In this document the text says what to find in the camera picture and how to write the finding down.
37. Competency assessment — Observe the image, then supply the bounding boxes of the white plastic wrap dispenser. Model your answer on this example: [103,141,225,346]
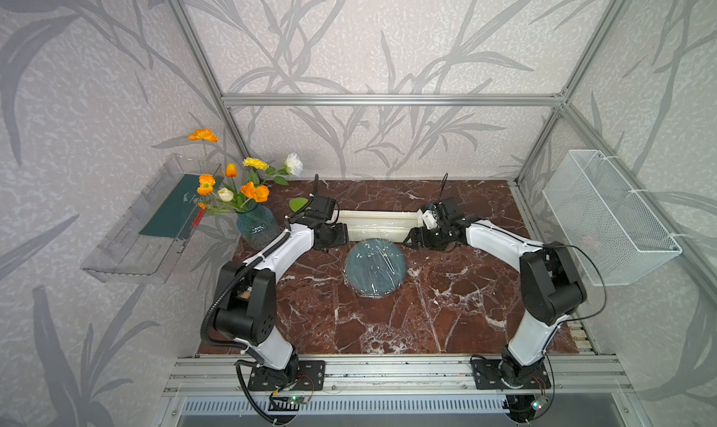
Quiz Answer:
[338,210,423,243]

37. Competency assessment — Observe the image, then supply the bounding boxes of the teal ceramic plate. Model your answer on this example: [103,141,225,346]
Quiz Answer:
[344,237,408,299]

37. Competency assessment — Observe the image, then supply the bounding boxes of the clear plastic wrap sheet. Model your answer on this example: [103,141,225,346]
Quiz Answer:
[342,236,410,300]

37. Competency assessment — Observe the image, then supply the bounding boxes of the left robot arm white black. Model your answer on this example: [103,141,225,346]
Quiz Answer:
[200,195,348,373]

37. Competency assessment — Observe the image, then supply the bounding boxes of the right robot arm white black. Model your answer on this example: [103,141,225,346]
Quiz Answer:
[403,197,587,371]

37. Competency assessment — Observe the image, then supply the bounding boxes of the blue glass vase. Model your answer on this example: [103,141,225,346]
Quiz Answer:
[236,204,283,250]

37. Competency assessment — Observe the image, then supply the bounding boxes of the orange and white flower bouquet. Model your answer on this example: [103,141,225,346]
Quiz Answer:
[197,154,304,214]

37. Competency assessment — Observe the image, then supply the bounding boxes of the green notebook on shelf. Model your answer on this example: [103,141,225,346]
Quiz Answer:
[139,174,205,240]

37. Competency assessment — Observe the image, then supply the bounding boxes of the green toy shovel yellow handle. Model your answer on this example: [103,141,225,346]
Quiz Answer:
[289,197,309,212]

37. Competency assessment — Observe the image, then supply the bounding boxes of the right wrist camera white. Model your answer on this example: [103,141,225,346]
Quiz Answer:
[422,209,439,230]

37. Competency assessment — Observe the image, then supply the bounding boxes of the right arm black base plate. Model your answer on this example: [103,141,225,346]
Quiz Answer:
[470,355,553,392]

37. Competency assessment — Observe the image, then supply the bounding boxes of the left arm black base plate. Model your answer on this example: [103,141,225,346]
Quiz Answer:
[248,360,326,392]

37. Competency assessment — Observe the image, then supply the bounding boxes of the white wire mesh basket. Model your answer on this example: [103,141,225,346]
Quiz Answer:
[543,150,683,286]

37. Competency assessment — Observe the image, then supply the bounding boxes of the clear acrylic wall shelf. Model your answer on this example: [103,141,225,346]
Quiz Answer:
[81,154,223,284]

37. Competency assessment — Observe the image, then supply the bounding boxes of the aluminium frame rail front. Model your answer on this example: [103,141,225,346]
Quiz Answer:
[162,354,634,397]

